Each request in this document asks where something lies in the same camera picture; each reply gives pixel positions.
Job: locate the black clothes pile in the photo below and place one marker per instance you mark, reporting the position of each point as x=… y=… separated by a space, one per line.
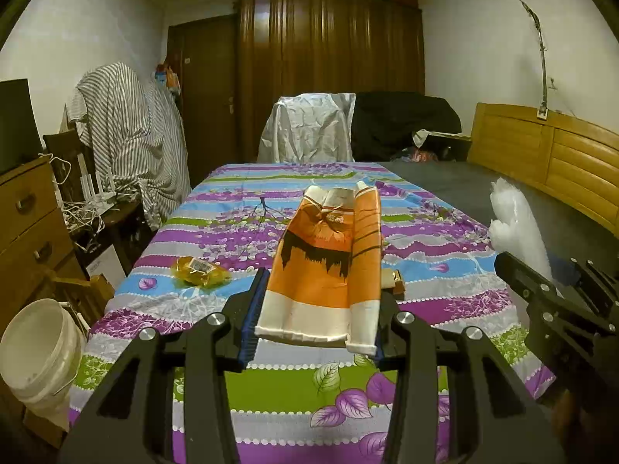
x=384 y=122

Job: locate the gold foil box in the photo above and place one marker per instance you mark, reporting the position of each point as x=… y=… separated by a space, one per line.
x=392 y=281

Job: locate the dark wooden wardrobe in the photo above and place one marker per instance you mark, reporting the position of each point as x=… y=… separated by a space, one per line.
x=289 y=47

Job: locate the white cardboard box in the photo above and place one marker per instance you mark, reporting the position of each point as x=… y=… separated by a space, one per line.
x=109 y=265

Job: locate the dark monitor screen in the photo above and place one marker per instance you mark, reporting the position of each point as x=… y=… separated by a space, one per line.
x=20 y=142

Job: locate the striped grey white shirt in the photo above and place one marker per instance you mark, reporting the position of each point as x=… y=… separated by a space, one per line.
x=137 y=137

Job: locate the orange white printed cloth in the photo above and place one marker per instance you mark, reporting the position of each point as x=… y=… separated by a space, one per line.
x=324 y=289

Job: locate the wooden chest of drawers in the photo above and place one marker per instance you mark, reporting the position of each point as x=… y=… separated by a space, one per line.
x=34 y=237

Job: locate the white plastic bag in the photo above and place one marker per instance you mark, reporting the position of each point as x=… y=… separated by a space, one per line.
x=514 y=228

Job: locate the yellow crinkled snack wrapper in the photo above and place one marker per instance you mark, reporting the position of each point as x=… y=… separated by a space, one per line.
x=199 y=272

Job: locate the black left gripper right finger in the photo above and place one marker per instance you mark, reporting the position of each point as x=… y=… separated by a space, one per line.
x=492 y=416

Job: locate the dark wooden door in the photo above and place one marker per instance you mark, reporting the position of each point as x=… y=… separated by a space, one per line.
x=203 y=55

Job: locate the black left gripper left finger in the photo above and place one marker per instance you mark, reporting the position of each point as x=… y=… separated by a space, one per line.
x=128 y=418

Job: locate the wooden bed headboard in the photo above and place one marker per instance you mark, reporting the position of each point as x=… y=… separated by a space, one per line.
x=568 y=158

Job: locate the white plastic bucket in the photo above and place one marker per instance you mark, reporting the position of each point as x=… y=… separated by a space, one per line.
x=41 y=351

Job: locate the floral purple striped bedsheet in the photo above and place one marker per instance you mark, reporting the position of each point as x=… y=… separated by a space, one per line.
x=310 y=395

